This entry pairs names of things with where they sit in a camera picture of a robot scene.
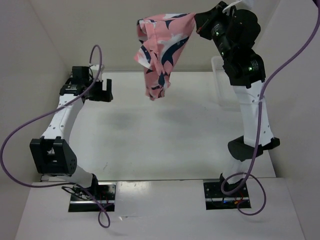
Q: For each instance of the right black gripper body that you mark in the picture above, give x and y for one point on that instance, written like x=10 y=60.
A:
x=215 y=24

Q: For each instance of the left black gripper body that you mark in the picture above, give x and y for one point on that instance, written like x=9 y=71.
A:
x=97 y=94

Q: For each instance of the pink shark print shorts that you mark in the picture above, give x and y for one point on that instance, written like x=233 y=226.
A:
x=163 y=37

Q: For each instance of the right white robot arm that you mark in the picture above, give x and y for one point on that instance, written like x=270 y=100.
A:
x=234 y=29

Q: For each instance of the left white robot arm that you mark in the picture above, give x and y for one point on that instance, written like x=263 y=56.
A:
x=81 y=177

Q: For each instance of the white plastic basket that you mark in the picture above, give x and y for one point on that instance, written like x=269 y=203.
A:
x=225 y=93

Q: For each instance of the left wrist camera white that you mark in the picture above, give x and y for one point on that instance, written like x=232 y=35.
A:
x=94 y=71

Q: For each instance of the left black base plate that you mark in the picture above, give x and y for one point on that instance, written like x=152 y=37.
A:
x=81 y=202

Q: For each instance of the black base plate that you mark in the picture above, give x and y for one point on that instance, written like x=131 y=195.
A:
x=81 y=202
x=216 y=200

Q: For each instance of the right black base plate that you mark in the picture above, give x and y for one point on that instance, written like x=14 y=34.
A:
x=216 y=200

